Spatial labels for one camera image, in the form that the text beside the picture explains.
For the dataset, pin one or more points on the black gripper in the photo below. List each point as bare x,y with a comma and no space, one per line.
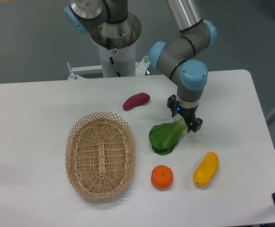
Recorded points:
193,123

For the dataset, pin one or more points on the green bok choy toy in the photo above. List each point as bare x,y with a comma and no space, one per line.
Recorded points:
164,137

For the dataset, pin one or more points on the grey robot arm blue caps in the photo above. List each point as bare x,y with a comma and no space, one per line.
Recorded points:
116,32

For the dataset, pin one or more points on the purple sweet potato toy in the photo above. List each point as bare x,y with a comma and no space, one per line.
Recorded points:
136,100

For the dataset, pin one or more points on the yellow mango toy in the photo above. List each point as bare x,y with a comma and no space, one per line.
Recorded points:
206,170

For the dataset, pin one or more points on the orange tangerine toy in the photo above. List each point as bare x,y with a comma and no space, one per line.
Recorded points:
162,177

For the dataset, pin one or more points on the woven wicker basket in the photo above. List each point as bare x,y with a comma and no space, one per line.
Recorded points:
100,155

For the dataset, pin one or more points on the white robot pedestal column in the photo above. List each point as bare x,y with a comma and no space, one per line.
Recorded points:
117,62

